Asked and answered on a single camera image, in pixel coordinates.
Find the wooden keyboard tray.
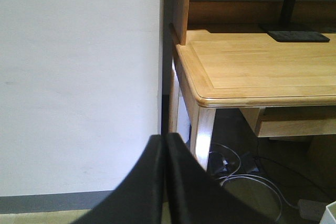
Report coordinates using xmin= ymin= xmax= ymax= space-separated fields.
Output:
xmin=240 ymin=106 xmax=335 ymax=137

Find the white plastic trash bin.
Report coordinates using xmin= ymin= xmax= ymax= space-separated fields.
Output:
xmin=319 ymin=202 xmax=336 ymax=224

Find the white power adapter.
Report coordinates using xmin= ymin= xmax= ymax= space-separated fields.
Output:
xmin=298 ymin=199 xmax=327 ymax=221

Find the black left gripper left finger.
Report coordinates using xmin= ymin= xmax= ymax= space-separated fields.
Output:
xmin=73 ymin=135 xmax=164 ymax=223

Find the wooden desk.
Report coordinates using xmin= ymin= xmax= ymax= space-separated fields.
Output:
xmin=169 ymin=0 xmax=335 ymax=168

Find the grey cable under desk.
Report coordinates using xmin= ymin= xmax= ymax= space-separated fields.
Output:
xmin=209 ymin=142 xmax=301 ymax=222

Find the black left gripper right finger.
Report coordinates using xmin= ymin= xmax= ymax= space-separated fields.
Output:
xmin=165 ymin=133 xmax=273 ymax=223

